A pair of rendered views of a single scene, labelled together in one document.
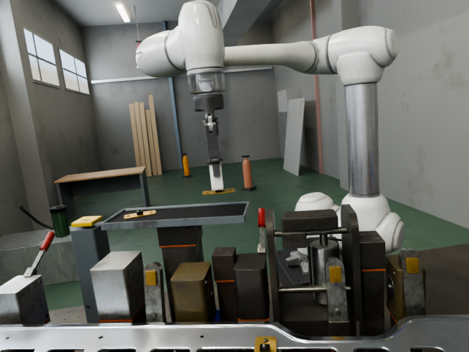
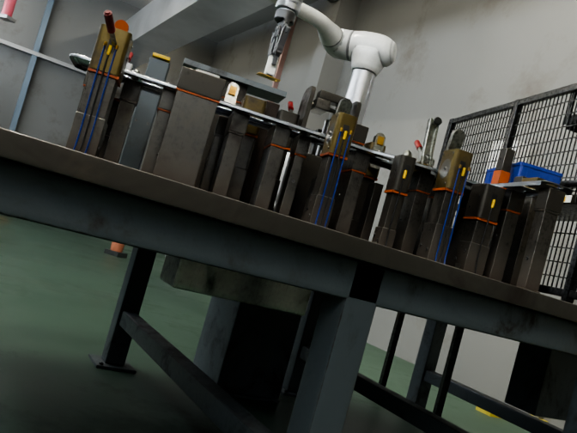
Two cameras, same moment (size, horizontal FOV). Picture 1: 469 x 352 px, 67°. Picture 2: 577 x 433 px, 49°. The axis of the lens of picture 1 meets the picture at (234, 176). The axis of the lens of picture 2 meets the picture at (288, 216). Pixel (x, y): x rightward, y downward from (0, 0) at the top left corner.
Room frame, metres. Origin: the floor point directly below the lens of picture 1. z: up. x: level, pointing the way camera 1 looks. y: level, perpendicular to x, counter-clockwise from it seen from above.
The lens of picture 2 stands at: (-1.27, 0.63, 0.65)
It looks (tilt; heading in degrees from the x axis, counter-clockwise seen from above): 3 degrees up; 340
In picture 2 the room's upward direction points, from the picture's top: 16 degrees clockwise
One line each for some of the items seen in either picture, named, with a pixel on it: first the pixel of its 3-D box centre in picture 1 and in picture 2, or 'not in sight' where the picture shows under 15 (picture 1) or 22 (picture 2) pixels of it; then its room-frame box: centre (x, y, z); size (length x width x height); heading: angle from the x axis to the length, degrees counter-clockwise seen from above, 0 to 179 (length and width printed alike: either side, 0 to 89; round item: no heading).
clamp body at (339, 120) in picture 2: not in sight; (330, 175); (0.34, -0.06, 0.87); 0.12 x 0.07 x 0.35; 172
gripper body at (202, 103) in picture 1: (209, 113); (282, 24); (0.89, 0.05, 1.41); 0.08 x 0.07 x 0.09; 1
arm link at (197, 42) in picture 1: (197, 37); not in sight; (0.90, 0.06, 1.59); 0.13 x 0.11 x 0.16; 48
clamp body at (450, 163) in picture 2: not in sight; (445, 210); (0.26, -0.40, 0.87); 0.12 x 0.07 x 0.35; 172
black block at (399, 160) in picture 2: not in sight; (394, 205); (0.32, -0.26, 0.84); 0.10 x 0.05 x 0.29; 172
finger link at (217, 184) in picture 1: (216, 176); (272, 65); (0.88, 0.05, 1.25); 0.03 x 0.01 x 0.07; 91
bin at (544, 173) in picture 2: not in sight; (518, 188); (0.65, -0.95, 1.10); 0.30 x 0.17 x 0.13; 164
